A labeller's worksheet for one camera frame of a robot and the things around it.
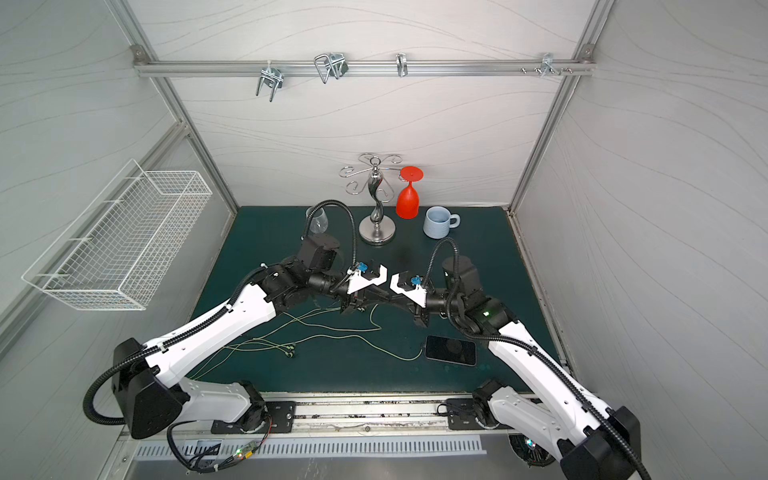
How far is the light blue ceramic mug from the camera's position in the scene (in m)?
1.10

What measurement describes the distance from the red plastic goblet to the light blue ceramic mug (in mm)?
79

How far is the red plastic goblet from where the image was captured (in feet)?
3.06
